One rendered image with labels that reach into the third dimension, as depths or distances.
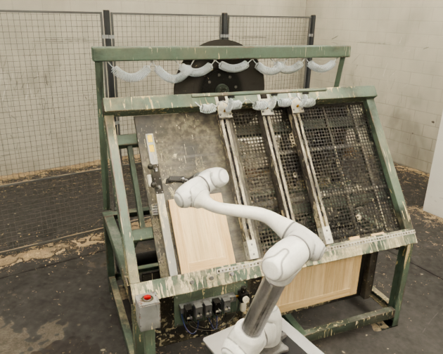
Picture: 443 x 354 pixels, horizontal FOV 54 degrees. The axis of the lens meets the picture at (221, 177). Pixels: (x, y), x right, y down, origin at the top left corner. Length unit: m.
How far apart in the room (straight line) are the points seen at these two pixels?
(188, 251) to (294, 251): 1.19
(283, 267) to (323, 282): 1.94
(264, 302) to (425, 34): 6.49
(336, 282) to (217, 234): 1.25
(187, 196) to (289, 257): 0.56
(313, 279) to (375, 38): 5.70
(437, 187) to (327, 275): 3.01
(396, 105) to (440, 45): 1.20
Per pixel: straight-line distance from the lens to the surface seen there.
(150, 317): 2.57
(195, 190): 2.01
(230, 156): 3.03
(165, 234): 2.80
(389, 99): 8.29
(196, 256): 2.86
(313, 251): 1.89
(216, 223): 2.93
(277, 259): 1.74
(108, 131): 2.93
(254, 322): 2.07
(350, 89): 3.72
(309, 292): 3.63
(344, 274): 3.75
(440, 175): 6.25
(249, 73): 3.71
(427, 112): 7.90
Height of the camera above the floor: 2.43
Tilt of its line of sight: 21 degrees down
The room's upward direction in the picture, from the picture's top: 1 degrees clockwise
